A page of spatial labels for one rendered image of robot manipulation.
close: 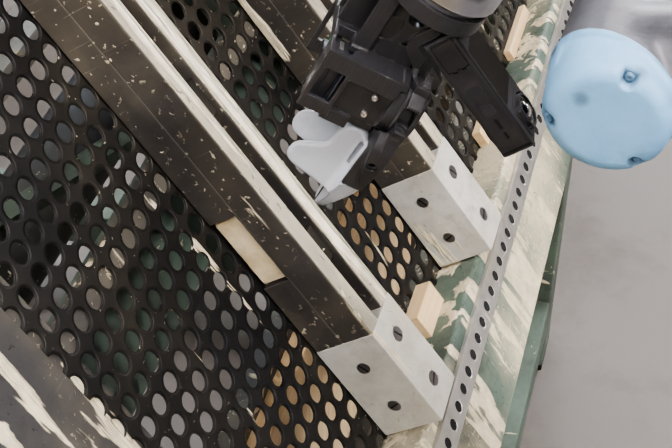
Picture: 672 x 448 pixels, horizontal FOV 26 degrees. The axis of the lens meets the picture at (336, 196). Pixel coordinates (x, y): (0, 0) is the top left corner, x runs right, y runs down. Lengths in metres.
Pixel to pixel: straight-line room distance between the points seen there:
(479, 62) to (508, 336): 0.70
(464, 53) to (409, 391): 0.53
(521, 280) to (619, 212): 1.43
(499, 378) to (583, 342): 1.24
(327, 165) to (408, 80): 0.10
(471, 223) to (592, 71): 0.84
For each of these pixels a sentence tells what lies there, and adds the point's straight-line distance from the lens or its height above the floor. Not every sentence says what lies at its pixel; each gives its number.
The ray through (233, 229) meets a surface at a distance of 1.36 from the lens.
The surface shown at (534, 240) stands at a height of 0.84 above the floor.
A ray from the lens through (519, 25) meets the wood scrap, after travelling 2.06.
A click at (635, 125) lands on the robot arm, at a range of 0.80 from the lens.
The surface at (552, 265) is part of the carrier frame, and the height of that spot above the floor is 0.27.
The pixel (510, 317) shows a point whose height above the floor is 0.84.
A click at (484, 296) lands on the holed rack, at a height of 0.89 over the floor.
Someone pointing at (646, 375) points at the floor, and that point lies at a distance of 2.82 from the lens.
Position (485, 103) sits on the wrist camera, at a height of 1.42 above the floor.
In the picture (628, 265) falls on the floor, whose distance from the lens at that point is 3.03.
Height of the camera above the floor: 2.03
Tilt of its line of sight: 40 degrees down
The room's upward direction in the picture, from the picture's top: straight up
